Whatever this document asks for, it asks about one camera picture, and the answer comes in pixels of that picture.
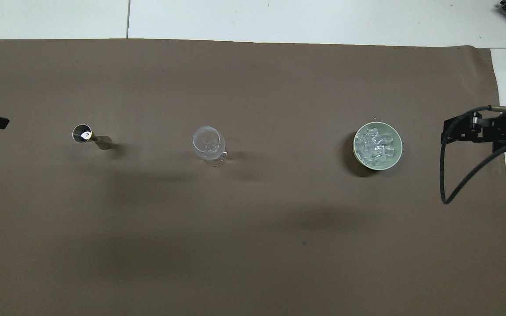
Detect clear ice cubes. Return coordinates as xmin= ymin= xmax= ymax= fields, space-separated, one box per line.
xmin=355 ymin=130 xmax=396 ymax=164

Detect green bowl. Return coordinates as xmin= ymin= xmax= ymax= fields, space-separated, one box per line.
xmin=352 ymin=121 xmax=404 ymax=171

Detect black cable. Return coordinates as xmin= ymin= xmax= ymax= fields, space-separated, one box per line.
xmin=439 ymin=104 xmax=506 ymax=205

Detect clear wine glass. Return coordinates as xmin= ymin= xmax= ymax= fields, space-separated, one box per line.
xmin=192 ymin=126 xmax=229 ymax=167

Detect metal jigger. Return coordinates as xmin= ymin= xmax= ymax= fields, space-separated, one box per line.
xmin=72 ymin=124 xmax=113 ymax=151

